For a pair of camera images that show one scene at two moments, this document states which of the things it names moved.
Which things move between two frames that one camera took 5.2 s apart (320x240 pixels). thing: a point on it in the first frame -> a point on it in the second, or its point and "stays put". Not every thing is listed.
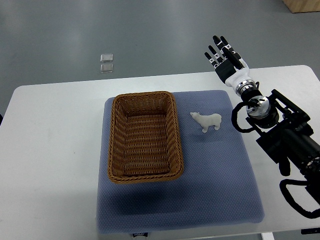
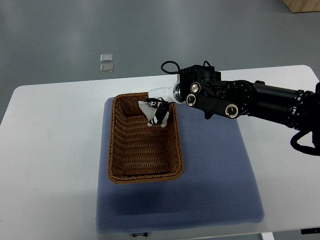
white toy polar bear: [206, 121] -> [149, 109]
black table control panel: [310, 231] stays put
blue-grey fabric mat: [216, 186] stays put
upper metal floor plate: [105, 58] stays put
